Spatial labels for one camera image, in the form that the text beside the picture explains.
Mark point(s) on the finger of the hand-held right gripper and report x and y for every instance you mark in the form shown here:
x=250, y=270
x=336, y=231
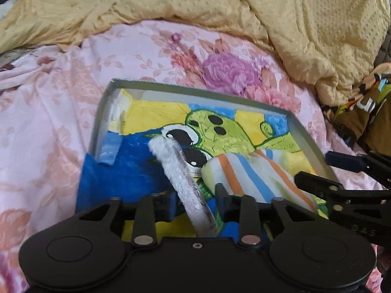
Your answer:
x=317, y=183
x=339, y=160

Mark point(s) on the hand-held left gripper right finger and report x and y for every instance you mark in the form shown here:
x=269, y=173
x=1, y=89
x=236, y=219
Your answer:
x=220, y=202

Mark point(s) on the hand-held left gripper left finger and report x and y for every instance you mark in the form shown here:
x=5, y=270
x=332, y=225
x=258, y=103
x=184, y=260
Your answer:
x=171, y=204

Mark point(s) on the white fluffy sock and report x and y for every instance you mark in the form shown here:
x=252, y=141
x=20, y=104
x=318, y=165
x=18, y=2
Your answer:
x=183, y=183

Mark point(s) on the orange blue striped cloth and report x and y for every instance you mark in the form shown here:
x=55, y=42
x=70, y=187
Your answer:
x=244, y=174

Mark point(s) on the grey cardboard box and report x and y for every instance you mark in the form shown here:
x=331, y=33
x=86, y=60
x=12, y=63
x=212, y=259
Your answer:
x=100, y=122

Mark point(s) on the brown printed blanket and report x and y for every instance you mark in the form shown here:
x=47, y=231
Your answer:
x=351, y=119

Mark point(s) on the cartoon printed cloth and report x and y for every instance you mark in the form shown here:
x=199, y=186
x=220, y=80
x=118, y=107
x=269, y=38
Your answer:
x=226, y=134

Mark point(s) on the pink floral bed sheet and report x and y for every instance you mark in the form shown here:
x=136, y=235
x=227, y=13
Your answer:
x=45, y=113

